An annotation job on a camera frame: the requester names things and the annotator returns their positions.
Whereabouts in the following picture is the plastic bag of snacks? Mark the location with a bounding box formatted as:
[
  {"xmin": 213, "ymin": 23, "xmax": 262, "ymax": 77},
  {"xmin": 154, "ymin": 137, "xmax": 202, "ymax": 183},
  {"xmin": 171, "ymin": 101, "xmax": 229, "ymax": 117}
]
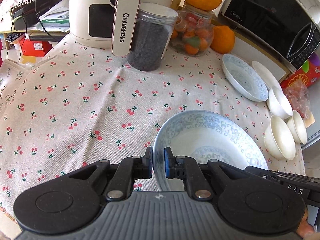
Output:
[{"xmin": 283, "ymin": 79, "xmax": 311, "ymax": 119}]

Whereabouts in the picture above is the red gift box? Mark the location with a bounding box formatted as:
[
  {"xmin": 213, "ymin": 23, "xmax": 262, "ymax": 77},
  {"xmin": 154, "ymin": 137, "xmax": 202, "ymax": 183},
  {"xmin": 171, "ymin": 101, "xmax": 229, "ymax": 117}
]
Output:
[{"xmin": 280, "ymin": 60, "xmax": 319, "ymax": 89}]

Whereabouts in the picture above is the large orange on table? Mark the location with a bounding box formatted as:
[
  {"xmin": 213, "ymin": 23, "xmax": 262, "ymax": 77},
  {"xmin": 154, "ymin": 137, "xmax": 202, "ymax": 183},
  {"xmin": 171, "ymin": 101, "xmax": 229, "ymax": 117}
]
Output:
[{"xmin": 210, "ymin": 25, "xmax": 235, "ymax": 54}]

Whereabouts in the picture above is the small cream bowl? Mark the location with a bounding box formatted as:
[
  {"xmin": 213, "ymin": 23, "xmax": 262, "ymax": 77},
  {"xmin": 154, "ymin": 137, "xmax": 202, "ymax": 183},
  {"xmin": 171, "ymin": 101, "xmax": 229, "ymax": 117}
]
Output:
[{"xmin": 287, "ymin": 110, "xmax": 308, "ymax": 145}]

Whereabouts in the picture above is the white swirl pattern plate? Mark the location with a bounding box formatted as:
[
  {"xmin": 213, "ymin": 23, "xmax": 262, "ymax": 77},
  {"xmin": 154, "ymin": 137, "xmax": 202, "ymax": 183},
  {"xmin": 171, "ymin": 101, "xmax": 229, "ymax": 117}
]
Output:
[{"xmin": 252, "ymin": 61, "xmax": 281, "ymax": 90}]

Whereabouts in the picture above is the blue patterned porcelain plate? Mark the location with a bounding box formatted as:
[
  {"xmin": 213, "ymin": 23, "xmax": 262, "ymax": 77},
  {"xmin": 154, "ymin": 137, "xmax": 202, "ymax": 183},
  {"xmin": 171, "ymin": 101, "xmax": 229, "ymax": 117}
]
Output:
[{"xmin": 152, "ymin": 110, "xmax": 268, "ymax": 191}]

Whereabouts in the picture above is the plastic jar of dark seeds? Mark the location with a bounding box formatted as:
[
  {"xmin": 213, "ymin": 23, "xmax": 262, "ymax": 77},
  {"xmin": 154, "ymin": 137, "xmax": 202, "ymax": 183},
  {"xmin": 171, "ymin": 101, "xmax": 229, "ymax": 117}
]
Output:
[{"xmin": 127, "ymin": 3, "xmax": 178, "ymax": 72}]

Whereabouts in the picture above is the cherry print tablecloth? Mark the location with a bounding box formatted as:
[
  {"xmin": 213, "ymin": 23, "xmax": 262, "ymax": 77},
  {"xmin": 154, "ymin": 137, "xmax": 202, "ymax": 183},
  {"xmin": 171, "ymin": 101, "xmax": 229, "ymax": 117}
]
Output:
[{"xmin": 1, "ymin": 35, "xmax": 305, "ymax": 216}]

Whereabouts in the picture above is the glass jar with tangerines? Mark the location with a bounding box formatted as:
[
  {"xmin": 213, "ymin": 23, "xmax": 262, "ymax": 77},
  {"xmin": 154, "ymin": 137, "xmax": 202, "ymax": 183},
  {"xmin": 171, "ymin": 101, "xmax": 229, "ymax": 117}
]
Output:
[{"xmin": 169, "ymin": 3, "xmax": 214, "ymax": 56}]

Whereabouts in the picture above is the gloved hand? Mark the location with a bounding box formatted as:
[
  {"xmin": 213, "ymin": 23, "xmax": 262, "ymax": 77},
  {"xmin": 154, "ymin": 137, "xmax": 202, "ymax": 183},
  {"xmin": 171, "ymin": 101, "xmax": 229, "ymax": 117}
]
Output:
[{"xmin": 297, "ymin": 208, "xmax": 315, "ymax": 238}]

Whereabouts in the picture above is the red box on shelf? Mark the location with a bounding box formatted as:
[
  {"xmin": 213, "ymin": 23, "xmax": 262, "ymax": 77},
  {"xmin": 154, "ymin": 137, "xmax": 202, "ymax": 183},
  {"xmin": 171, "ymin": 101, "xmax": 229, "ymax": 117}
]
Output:
[{"xmin": 19, "ymin": 39, "xmax": 53, "ymax": 57}]

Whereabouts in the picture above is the white Changhong air fryer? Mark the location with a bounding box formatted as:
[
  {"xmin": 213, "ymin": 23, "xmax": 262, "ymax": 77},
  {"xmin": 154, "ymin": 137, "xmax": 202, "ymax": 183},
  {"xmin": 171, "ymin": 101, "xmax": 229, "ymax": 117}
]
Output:
[{"xmin": 69, "ymin": 0, "xmax": 172, "ymax": 56}]

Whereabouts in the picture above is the black Midea microwave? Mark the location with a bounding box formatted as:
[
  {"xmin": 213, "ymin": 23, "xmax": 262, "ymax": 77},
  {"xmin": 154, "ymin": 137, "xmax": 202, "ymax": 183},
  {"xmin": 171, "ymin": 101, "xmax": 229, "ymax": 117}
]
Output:
[{"xmin": 220, "ymin": 0, "xmax": 319, "ymax": 73}]

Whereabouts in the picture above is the black cable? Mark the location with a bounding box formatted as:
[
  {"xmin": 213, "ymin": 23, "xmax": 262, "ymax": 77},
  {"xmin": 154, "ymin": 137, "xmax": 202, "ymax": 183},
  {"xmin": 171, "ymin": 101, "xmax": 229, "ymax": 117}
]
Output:
[{"xmin": 6, "ymin": 0, "xmax": 60, "ymax": 61}]

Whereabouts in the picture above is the white speckled bowl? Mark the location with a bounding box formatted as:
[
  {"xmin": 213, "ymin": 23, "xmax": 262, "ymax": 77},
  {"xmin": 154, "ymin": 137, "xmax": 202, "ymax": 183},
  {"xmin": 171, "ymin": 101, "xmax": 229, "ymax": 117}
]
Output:
[{"xmin": 267, "ymin": 86, "xmax": 293, "ymax": 120}]

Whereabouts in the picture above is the white cabinet under microwave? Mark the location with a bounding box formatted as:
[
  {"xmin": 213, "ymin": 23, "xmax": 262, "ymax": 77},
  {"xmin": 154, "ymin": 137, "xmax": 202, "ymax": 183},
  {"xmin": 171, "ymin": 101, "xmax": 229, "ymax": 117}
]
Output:
[{"xmin": 228, "ymin": 27, "xmax": 292, "ymax": 82}]

